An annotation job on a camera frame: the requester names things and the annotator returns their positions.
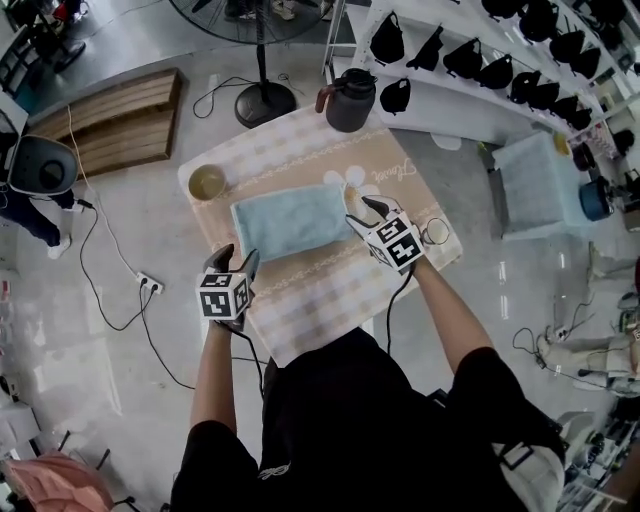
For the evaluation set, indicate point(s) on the clear glass cup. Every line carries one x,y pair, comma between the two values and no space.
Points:
436,232

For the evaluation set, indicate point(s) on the yellowish bowl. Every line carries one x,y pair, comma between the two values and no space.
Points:
207,182

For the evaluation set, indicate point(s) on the person's black shirt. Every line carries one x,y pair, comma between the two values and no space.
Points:
350,430

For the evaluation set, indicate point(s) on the wooden pallet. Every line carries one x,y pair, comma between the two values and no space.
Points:
120,120

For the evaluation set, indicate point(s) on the light blue towel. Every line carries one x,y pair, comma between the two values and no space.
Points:
292,222

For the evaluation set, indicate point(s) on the white shelf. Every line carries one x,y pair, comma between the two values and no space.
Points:
450,107

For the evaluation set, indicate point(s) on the person's left forearm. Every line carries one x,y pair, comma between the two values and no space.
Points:
215,375

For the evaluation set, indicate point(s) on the beige checked tablecloth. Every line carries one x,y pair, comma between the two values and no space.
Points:
320,300

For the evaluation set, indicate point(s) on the white waist pouch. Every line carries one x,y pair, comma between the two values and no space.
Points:
535,475

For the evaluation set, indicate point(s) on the white machine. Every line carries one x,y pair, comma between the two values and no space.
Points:
590,352

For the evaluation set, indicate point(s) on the black standing fan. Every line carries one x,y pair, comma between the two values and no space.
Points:
260,50

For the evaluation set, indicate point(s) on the light blue stool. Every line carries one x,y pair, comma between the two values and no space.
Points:
537,185

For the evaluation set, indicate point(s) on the pink cloth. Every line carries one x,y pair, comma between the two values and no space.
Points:
50,482

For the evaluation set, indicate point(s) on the person's right forearm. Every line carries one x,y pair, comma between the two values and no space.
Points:
450,315

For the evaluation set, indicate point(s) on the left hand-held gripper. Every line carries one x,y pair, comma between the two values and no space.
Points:
222,297

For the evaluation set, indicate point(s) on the white power strip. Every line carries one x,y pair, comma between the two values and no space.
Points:
150,283

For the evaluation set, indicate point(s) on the blue pot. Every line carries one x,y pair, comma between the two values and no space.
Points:
595,201

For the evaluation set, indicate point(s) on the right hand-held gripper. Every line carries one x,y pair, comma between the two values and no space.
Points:
397,242

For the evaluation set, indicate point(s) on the row of black bags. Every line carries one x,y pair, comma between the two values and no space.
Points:
465,59

